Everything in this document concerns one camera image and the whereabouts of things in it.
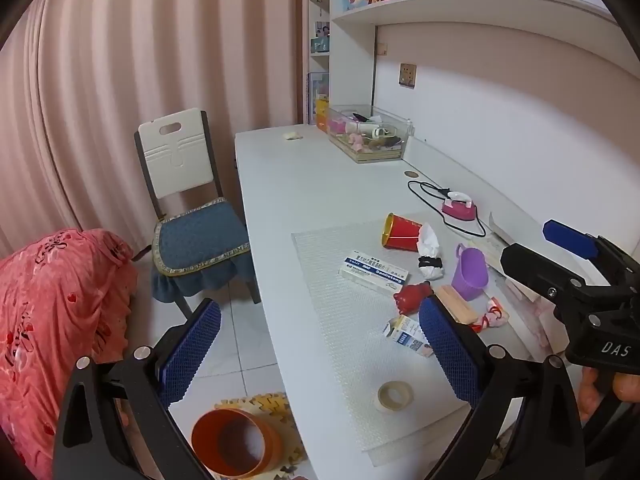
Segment small framed photo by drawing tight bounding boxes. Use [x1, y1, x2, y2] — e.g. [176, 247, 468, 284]
[310, 21, 331, 55]

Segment person's right hand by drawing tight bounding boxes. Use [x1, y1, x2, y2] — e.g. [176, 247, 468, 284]
[579, 366, 640, 425]

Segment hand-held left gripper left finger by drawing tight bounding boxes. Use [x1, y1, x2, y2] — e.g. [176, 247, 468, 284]
[52, 299, 222, 480]

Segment white wall shelf unit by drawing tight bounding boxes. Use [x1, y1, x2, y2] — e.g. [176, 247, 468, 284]
[306, 0, 621, 126]

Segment blue seat cushion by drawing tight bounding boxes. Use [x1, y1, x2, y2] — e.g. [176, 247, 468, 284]
[151, 199, 251, 306]

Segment pink mini iron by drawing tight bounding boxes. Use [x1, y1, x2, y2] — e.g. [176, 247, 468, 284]
[441, 191, 477, 222]

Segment clear tape roll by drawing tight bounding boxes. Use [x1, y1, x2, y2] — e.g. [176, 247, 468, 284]
[376, 381, 415, 413]

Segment pink printed blanket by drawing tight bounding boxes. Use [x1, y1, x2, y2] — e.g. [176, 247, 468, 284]
[0, 228, 141, 480]

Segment red white wrapper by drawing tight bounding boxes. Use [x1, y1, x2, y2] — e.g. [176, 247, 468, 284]
[470, 297, 510, 335]

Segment white blue medicine box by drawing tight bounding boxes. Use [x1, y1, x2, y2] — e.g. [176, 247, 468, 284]
[338, 256, 410, 293]

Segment purple ribbed cup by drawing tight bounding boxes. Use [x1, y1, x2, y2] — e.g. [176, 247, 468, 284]
[451, 243, 488, 302]

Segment upright books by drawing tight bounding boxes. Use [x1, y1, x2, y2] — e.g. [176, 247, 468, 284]
[306, 72, 330, 126]

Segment pink curtain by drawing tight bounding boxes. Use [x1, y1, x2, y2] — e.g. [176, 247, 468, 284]
[0, 0, 311, 261]

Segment small blue white carton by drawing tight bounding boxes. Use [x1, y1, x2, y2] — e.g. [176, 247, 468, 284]
[382, 316, 435, 358]

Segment wooden block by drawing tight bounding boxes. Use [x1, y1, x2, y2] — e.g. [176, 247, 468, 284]
[435, 285, 481, 328]

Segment red paper cup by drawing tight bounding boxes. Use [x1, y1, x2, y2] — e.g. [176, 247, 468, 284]
[382, 213, 423, 252]

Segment clear textured desk mat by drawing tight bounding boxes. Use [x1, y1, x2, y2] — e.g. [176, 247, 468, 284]
[291, 220, 531, 468]

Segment clear plastic storage box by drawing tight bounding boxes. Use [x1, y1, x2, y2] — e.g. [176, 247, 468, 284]
[326, 104, 415, 164]

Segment white tissue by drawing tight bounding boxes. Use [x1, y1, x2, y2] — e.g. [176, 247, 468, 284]
[416, 223, 446, 281]

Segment orange round bin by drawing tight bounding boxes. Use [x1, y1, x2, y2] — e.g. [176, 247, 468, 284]
[191, 408, 285, 478]

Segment white wooden chair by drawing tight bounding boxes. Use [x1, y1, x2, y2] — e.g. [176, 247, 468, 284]
[134, 108, 262, 318]

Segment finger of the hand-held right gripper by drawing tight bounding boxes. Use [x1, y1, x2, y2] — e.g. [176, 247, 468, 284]
[542, 219, 640, 287]
[500, 242, 587, 306]

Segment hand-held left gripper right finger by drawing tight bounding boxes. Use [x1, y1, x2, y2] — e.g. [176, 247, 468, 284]
[419, 296, 586, 480]

